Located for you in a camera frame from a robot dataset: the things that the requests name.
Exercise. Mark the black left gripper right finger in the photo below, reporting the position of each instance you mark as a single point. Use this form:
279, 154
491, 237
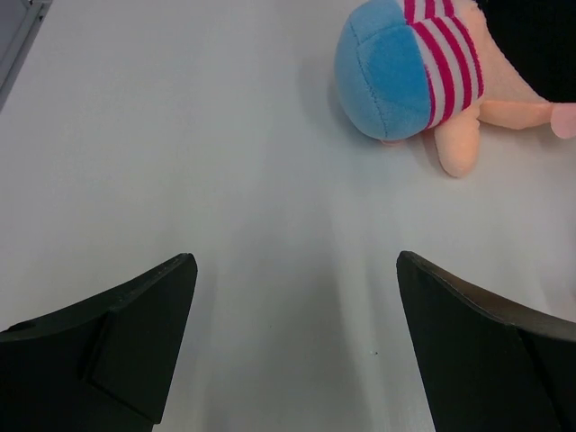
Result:
487, 363

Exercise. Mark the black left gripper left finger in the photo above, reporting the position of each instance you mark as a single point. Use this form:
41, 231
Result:
102, 364

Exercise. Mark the boy doll near shelf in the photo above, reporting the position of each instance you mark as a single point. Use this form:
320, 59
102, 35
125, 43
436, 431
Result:
404, 67

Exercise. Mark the aluminium left frame post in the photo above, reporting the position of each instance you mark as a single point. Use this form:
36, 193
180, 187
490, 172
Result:
20, 23

